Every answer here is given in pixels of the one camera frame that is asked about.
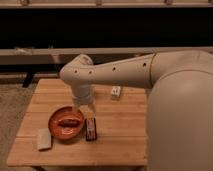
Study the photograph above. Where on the small white box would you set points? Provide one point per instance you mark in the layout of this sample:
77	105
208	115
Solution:
115	92

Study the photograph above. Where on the dark snack bar packet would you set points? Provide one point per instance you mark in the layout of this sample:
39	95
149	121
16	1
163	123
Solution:
91	131

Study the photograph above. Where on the pale sponge block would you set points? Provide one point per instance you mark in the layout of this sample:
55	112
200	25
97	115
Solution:
44	139

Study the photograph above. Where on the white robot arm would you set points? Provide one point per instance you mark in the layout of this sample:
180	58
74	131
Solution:
179	120

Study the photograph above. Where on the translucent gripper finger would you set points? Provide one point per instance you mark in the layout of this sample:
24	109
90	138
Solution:
92	111
76	110

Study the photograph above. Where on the orange ceramic bowl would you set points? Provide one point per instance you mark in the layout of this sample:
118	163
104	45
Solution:
65	124

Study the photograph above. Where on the long wooden rail shelf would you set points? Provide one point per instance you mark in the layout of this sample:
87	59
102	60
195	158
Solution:
28	56

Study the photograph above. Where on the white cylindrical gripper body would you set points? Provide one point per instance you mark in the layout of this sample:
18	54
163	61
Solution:
82	94

